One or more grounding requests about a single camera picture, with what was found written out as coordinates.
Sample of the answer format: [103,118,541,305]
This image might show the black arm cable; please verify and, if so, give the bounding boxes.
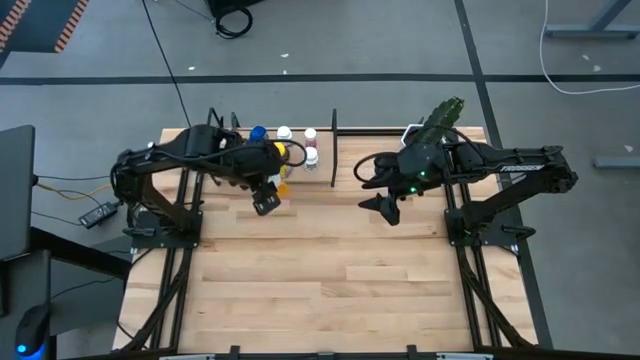
[352,151,401,185]
[219,138,309,169]

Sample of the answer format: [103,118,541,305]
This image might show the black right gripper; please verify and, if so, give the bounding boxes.
[357,162,421,228]

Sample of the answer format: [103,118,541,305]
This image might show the white floor cable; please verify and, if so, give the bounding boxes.
[538,0,640,95]

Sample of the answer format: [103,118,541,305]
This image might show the orange pill bottle white cap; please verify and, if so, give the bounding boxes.
[267,172,292,198]

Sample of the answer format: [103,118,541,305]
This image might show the black metal rig frame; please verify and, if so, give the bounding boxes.
[112,127,551,360]

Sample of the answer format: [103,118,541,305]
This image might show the black box on floor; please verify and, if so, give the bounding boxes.
[207,0,266,19]

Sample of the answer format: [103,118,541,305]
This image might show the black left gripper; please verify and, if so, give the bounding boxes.
[244,167,282,218]

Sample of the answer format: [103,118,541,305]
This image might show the dark grey monitor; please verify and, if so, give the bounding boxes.
[0,124,37,262]

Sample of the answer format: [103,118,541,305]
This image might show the thin black floor cable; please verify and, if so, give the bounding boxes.
[142,0,193,128]

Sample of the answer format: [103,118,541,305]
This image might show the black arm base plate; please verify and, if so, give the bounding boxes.
[130,209,204,250]
[444,207,537,248]

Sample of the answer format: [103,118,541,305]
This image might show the dark mat with orange stripes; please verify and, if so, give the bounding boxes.
[0,0,91,69]

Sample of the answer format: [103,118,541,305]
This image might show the grey metal table leg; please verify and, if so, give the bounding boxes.
[543,0,640,40]

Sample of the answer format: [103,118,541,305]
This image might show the white hexagonal plant pot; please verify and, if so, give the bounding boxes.
[399,123,426,146]

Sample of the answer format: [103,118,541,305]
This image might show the thin black desk cable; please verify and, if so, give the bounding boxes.
[34,173,112,182]

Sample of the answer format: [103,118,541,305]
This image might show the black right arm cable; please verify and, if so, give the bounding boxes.
[352,151,401,185]

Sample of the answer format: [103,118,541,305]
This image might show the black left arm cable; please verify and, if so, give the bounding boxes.
[219,138,309,169]

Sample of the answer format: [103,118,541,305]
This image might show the coiled black cable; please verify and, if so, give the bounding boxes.
[214,7,255,40]

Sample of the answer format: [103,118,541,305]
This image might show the yellow cap brown bottle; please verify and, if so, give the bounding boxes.
[272,141,294,180]

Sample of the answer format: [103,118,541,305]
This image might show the green cactus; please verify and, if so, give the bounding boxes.
[412,96,466,146]

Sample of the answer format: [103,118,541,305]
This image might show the white cap clear bottle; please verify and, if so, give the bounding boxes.
[303,146,321,173]

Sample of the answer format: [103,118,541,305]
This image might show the grey metal bar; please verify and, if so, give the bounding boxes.
[593,156,640,170]

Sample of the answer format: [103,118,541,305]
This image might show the black power adapter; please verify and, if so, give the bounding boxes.
[78,201,120,230]

